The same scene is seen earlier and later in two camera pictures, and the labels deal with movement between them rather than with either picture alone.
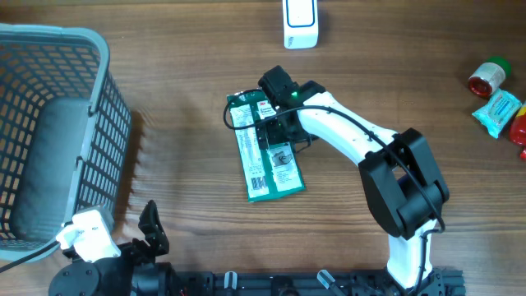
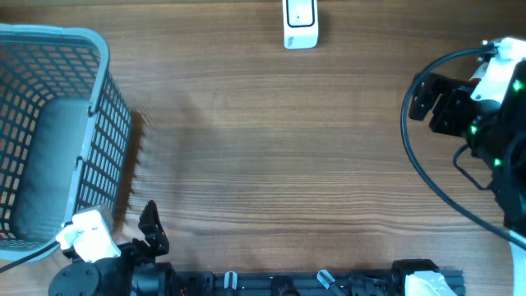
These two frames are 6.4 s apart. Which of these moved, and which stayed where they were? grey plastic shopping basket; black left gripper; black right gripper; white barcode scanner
Moved: black right gripper
Stayed: grey plastic shopping basket; black left gripper; white barcode scanner
